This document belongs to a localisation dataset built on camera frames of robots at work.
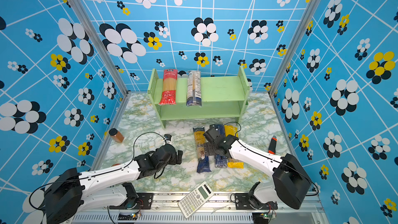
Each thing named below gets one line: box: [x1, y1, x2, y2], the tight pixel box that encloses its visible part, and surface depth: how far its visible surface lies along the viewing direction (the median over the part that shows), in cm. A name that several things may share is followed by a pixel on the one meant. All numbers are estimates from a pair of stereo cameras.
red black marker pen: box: [267, 135, 278, 155], surface depth 95 cm
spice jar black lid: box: [108, 128, 118, 136], surface depth 89 cm
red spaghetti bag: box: [158, 68, 178, 106], surface depth 82 cm
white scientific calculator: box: [177, 180, 215, 219], surface depth 75 cm
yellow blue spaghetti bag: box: [192, 126, 212, 174], surface depth 87 cm
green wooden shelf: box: [147, 65, 250, 129], surface depth 88 cm
